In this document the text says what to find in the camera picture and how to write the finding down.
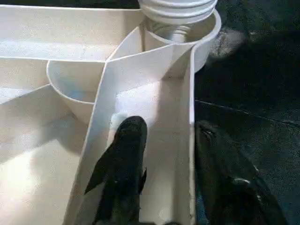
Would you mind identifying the white plastic table leg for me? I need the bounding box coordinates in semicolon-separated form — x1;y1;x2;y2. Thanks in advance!
137;0;218;27

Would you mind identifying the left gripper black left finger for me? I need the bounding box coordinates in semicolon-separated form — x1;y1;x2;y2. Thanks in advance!
83;115;149;225

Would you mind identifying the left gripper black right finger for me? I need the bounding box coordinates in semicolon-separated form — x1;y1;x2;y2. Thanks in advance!
194;120;289;225

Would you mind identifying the white plastic table top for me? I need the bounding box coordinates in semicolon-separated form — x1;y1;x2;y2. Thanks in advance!
0;4;223;225

